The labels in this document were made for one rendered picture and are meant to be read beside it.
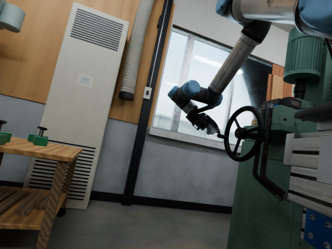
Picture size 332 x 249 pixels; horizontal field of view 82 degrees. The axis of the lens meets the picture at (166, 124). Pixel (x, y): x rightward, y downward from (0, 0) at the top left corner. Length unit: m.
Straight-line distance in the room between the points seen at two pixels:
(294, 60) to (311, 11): 0.88
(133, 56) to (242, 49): 1.41
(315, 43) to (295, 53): 0.10
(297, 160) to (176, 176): 1.83
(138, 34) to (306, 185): 2.01
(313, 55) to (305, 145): 0.84
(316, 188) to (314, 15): 0.35
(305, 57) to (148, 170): 1.71
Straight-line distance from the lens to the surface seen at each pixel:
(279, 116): 1.02
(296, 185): 0.60
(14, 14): 2.11
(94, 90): 1.89
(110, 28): 2.10
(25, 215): 1.32
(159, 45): 2.37
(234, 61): 0.91
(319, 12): 0.47
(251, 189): 1.22
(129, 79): 2.05
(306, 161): 0.59
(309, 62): 1.34
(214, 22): 2.92
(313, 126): 1.03
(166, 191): 2.33
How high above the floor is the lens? 0.67
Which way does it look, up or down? 7 degrees up
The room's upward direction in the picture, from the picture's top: 11 degrees clockwise
